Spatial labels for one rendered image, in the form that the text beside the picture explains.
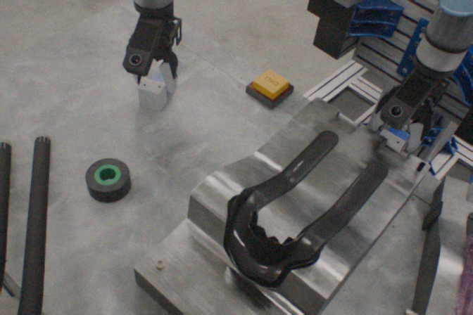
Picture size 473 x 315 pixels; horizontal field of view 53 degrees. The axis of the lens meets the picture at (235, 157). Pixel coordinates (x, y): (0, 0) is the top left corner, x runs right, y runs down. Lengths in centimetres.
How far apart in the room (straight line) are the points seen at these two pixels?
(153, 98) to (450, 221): 63
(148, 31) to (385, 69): 74
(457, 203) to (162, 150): 57
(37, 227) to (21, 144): 27
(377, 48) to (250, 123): 51
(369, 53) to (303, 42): 124
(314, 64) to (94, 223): 181
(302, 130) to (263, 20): 186
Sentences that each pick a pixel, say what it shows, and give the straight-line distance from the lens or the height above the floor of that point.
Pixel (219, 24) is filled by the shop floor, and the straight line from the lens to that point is 267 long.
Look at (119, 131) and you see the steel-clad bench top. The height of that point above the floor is 80.
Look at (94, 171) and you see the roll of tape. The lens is 91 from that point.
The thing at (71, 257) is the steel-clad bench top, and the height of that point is 80.
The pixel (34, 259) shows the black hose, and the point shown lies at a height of 90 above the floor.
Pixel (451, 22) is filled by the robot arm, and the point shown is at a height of 114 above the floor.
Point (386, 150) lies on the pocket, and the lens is 97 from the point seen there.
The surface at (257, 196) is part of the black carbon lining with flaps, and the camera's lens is 77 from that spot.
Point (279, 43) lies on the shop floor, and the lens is 260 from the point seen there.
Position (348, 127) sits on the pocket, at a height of 87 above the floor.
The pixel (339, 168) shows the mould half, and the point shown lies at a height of 89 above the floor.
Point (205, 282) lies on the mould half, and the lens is 76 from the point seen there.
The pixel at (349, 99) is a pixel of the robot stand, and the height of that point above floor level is 21.
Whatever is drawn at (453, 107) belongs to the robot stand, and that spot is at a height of 72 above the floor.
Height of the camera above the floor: 155
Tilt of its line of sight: 51 degrees down
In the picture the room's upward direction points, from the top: 8 degrees clockwise
